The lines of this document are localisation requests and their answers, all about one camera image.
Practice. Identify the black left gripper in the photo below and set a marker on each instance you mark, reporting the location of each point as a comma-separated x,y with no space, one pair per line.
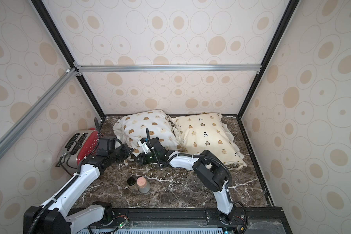
127,148

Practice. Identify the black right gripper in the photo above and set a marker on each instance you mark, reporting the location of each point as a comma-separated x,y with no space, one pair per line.
146,158

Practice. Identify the white bear print pillow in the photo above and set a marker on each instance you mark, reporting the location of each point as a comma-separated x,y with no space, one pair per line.
132,128

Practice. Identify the cream animal print pillow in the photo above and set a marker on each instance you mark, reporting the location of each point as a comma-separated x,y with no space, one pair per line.
207,132

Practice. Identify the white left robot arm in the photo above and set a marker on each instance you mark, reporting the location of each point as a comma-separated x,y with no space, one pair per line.
70,193

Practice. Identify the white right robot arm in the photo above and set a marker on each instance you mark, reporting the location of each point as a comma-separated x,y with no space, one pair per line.
212,172

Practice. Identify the red and silver toaster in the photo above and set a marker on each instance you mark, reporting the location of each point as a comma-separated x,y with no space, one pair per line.
81,144

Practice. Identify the pink lid spice jar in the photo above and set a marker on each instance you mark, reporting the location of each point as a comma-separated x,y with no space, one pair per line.
143,185

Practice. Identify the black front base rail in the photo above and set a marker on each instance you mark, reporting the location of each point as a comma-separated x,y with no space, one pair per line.
168,221

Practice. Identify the silver horizontal back rail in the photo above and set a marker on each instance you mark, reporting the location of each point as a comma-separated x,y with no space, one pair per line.
169,68

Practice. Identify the silver diagonal left rail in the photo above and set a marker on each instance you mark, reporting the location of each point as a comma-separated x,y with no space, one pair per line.
29,117

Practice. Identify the black vertical frame post right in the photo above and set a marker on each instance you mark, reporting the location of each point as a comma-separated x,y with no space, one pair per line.
283,24

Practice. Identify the black vertical frame post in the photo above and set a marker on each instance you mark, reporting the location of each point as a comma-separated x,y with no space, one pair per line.
61,44
283,24

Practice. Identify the black vertical frame post left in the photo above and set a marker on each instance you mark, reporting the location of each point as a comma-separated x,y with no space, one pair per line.
61,44

